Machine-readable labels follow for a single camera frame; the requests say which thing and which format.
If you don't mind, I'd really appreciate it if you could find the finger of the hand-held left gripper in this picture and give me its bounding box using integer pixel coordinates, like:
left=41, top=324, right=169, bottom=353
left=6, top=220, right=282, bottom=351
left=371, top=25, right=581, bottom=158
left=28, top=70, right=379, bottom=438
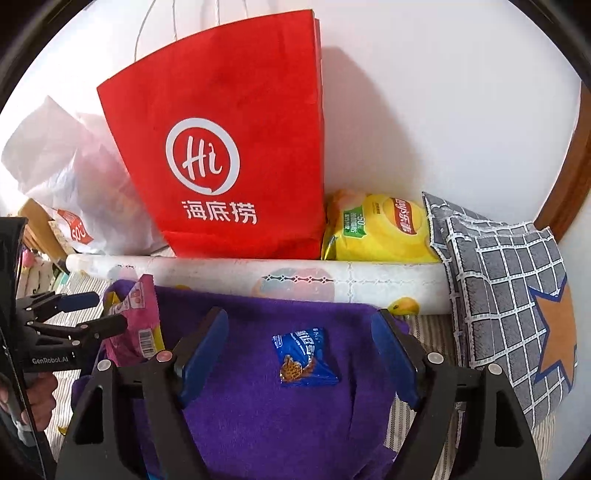
left=25, top=314, right=129, bottom=354
left=16, top=291, right=101, bottom=325

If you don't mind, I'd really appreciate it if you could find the white plastic bag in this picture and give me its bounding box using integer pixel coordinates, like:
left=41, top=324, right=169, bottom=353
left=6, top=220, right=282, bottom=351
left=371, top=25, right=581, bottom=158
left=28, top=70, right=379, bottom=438
left=0, top=95, right=168, bottom=256

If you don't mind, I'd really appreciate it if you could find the pink snack packet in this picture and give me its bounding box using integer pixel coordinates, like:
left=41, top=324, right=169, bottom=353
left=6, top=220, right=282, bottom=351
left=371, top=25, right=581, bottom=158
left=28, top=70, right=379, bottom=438
left=102, top=274, right=166, bottom=366

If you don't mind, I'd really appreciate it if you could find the dark checkered cloth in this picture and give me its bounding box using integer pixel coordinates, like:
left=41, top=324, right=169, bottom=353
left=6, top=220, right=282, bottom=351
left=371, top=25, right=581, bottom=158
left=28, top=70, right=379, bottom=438
left=422, top=191, right=580, bottom=431

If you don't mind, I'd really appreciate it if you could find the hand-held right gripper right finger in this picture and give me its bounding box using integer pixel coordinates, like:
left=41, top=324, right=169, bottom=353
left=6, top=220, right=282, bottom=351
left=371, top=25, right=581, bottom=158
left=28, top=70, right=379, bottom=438
left=370, top=308, right=543, bottom=480

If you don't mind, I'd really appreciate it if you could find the pale bedside clutter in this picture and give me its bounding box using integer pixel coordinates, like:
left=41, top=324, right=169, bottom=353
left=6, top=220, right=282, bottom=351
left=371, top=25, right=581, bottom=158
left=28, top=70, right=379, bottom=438
left=17, top=249, right=68, bottom=296

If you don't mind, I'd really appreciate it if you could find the rolled white printed mat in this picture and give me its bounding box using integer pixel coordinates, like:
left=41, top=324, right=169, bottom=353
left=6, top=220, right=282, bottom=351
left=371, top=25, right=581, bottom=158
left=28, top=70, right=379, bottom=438
left=65, top=254, right=456, bottom=318

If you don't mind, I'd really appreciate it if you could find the blue cookie snack packet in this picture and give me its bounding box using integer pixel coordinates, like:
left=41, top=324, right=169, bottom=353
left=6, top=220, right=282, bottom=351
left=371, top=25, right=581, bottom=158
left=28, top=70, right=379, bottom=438
left=271, top=327, right=339, bottom=387

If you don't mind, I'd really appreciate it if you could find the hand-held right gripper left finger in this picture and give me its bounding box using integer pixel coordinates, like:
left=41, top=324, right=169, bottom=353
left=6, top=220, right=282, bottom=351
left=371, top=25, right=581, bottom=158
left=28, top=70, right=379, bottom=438
left=54, top=307, right=230, bottom=480

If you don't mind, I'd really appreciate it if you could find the person's left hand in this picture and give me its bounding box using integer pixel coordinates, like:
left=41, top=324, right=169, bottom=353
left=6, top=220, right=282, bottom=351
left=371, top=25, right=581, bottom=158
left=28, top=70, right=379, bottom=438
left=21, top=371, right=59, bottom=433

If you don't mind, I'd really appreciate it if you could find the wooden board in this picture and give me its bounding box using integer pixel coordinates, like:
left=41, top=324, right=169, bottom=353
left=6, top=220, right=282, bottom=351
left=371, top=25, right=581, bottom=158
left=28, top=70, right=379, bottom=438
left=18, top=198, right=70, bottom=263

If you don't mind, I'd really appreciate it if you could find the purple towel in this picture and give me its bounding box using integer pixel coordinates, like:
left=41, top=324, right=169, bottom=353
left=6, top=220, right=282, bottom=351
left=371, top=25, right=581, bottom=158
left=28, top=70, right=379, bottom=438
left=71, top=279, right=411, bottom=480

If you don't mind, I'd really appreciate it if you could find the yellow chips bag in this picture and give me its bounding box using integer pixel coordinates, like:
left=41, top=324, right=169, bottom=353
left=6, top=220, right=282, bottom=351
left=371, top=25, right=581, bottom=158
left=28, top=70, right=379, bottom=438
left=322, top=189, right=441, bottom=264

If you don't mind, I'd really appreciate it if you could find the wooden door frame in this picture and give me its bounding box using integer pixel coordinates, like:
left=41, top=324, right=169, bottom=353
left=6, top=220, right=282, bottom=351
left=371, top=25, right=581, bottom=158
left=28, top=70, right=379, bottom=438
left=536, top=88, right=591, bottom=243

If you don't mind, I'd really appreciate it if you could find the red paper bag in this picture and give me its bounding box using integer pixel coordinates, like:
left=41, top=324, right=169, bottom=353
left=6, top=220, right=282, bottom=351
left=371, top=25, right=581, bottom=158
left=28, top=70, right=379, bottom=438
left=97, top=0, right=326, bottom=259

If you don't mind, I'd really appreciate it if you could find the striped grey blanket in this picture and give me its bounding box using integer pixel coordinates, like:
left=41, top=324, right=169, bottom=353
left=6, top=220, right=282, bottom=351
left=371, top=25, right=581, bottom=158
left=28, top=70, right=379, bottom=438
left=28, top=270, right=578, bottom=480

